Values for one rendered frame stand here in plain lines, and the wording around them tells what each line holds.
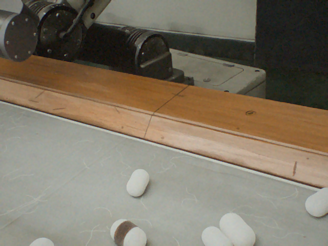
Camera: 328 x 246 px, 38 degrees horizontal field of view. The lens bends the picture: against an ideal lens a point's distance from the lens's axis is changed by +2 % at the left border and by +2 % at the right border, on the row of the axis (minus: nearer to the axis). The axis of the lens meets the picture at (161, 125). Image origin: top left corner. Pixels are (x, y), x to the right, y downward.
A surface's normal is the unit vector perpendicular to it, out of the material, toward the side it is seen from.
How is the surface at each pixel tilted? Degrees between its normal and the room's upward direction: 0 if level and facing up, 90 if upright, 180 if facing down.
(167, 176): 0
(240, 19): 88
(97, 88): 0
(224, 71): 0
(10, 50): 96
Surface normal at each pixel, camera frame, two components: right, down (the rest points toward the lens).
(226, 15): -0.54, 0.44
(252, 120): -0.09, -0.87
